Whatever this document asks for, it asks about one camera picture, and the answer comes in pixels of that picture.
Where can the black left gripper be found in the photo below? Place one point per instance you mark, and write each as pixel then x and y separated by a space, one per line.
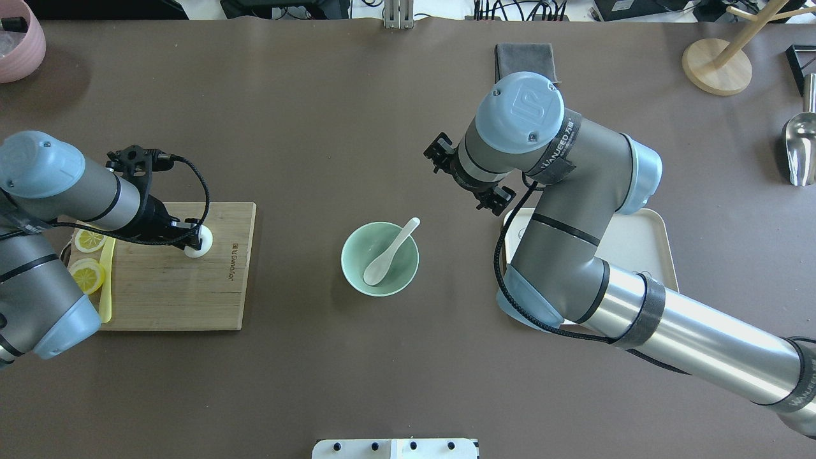
pixel 155 221

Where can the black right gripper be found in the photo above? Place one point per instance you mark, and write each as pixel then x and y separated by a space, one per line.
pixel 463 179

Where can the white ceramic spoon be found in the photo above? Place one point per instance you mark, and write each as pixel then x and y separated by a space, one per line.
pixel 376 271

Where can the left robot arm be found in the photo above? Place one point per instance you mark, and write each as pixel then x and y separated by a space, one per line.
pixel 42 179

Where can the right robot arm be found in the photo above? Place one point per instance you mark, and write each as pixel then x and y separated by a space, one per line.
pixel 586 174

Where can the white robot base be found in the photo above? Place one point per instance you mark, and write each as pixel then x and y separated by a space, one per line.
pixel 397 448

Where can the light green bowl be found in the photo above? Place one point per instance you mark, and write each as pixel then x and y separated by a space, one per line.
pixel 368 242

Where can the pink bowl with ice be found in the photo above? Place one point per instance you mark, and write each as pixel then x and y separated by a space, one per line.
pixel 28 55

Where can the wooden cutting board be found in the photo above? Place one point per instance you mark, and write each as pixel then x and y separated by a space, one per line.
pixel 158 288

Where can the lemon slice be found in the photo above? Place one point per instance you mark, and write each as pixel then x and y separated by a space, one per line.
pixel 89 274
pixel 87 241

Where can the yellow plastic knife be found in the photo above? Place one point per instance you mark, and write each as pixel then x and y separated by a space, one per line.
pixel 105 307

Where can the grey folded cloth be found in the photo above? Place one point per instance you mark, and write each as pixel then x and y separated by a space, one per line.
pixel 531 57

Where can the white rabbit tray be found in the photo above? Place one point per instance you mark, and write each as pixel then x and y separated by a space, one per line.
pixel 639 243

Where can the wooden mug tree stand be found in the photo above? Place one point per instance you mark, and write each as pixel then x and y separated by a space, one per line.
pixel 720 67

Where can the steel scoop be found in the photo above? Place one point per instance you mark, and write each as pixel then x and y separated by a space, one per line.
pixel 799 138

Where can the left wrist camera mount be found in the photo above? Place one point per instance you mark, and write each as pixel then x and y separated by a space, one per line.
pixel 136 166

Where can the aluminium frame post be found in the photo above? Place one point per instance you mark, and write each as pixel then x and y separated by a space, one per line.
pixel 398 14

